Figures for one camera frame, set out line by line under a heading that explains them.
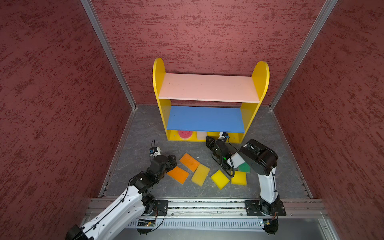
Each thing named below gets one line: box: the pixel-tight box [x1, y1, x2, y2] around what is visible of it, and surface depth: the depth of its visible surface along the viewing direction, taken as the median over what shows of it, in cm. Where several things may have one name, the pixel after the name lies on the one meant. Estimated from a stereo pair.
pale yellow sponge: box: [191, 163, 210, 187], surface depth 86 cm
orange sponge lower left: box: [167, 166, 190, 185], surface depth 86 cm
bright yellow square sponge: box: [231, 170, 247, 186], surface depth 84 cm
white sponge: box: [197, 131, 207, 140], surface depth 101 cm
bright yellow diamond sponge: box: [210, 169, 230, 190], surface depth 84 cm
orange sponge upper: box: [179, 152, 200, 173], surface depth 91 cm
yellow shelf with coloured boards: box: [152, 57, 270, 143], surface depth 77 cm
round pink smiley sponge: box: [178, 130, 193, 139], surface depth 101 cm
